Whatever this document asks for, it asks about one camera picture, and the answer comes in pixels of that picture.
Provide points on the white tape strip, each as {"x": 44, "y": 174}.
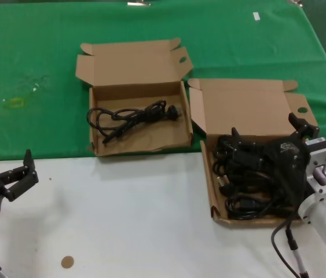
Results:
{"x": 256, "y": 16}

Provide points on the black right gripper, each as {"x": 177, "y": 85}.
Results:
{"x": 287, "y": 156}

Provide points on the round brown cardboard disc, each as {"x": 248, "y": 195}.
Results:
{"x": 67, "y": 262}

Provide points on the green table cloth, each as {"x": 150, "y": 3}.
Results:
{"x": 35, "y": 43}

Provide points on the cardboard box with round hole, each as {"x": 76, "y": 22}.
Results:
{"x": 243, "y": 107}

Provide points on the metal cloth clamp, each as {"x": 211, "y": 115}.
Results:
{"x": 296, "y": 2}
{"x": 138, "y": 3}

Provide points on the cardboard box with oval hole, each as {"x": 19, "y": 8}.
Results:
{"x": 139, "y": 136}

